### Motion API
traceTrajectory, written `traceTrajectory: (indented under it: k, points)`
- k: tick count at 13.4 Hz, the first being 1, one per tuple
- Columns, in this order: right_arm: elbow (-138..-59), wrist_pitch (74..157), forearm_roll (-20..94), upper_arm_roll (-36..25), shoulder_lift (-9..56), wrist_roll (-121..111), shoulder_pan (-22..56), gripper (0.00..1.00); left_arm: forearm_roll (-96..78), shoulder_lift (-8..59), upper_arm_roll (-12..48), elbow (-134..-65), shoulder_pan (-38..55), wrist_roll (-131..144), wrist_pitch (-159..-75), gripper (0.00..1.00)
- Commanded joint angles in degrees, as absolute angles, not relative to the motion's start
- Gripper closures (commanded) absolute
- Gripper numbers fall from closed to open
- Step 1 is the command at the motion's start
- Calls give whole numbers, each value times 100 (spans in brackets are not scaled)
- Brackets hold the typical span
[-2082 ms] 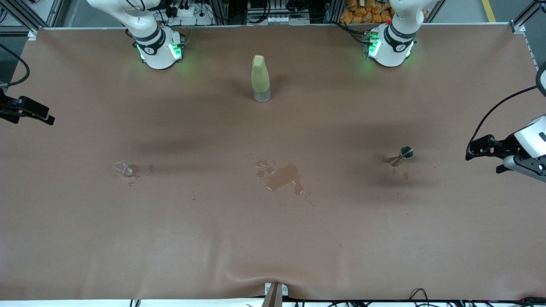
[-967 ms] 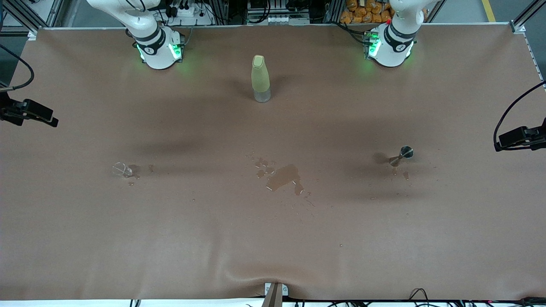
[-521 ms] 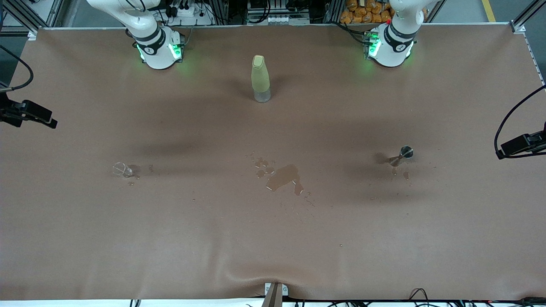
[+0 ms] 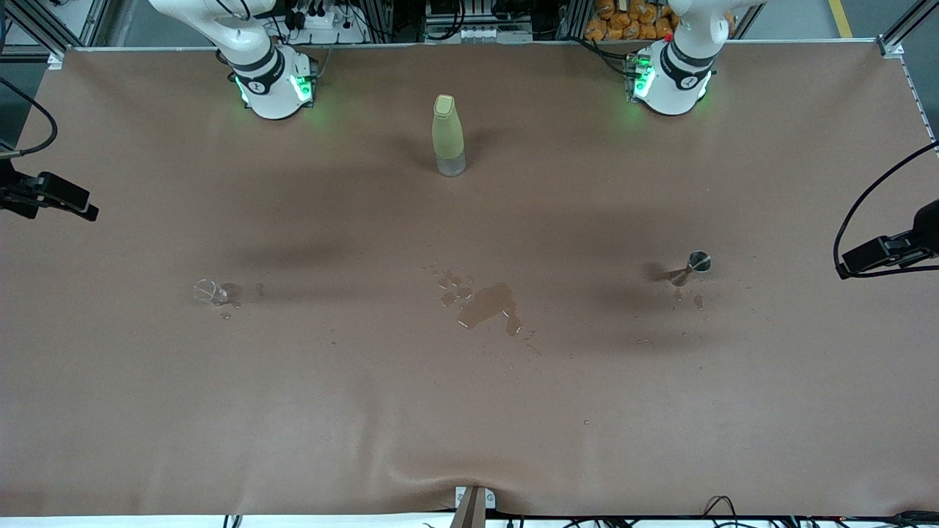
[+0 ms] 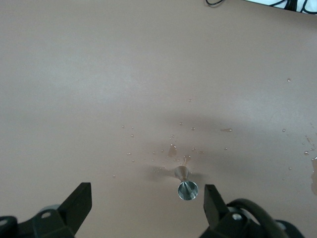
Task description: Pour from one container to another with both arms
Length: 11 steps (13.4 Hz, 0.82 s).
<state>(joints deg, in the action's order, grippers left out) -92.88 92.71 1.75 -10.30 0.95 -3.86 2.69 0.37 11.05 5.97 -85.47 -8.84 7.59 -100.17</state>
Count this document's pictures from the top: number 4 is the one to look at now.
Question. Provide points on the orange packets pile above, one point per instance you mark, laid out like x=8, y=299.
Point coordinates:
x=623, y=22

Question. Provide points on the silver metal jigger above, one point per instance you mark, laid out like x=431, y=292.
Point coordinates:
x=699, y=262

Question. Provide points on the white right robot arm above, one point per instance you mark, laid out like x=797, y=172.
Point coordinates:
x=271, y=95

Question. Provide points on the yellow-green capped bottle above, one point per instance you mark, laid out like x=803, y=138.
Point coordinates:
x=448, y=132

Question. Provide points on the brown spilled liquid puddle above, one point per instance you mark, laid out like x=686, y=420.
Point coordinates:
x=488, y=302

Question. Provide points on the aluminium frame post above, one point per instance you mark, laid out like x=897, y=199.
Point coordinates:
x=906, y=26
x=37, y=26

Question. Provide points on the small clear glass cup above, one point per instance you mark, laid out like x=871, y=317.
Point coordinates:
x=209, y=292

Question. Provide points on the brown table mat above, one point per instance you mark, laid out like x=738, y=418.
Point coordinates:
x=469, y=411

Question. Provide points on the white power strip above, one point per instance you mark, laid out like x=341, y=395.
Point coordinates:
x=323, y=20

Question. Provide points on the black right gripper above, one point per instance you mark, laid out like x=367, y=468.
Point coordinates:
x=13, y=192

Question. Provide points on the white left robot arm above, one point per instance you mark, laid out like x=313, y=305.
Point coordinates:
x=671, y=92

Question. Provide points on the black equipment box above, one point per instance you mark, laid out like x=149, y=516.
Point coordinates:
x=477, y=11

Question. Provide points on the small white socket strip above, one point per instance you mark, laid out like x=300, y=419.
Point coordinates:
x=483, y=34

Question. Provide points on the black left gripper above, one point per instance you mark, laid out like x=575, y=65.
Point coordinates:
x=926, y=233

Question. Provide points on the metal table edge clamp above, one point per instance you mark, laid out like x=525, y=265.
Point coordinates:
x=475, y=502

